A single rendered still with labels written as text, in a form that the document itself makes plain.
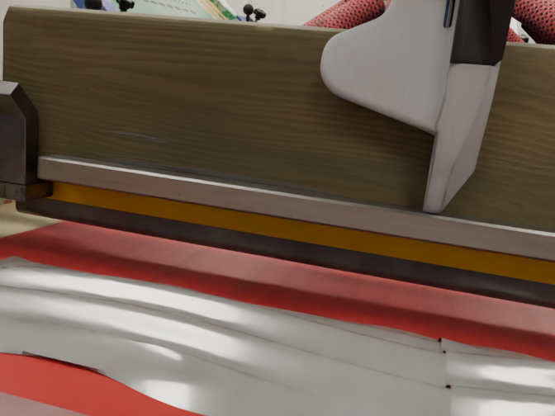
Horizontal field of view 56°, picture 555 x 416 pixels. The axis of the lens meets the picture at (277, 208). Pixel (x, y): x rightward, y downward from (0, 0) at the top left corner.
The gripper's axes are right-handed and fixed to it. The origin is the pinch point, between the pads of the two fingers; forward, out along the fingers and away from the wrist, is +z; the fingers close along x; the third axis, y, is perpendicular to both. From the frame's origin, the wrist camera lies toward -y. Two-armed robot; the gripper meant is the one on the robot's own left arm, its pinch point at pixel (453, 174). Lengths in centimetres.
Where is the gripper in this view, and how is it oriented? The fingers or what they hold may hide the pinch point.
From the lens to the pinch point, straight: 22.4
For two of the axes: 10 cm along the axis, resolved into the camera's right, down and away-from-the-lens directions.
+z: -1.1, 9.8, 1.9
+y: -9.6, -1.5, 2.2
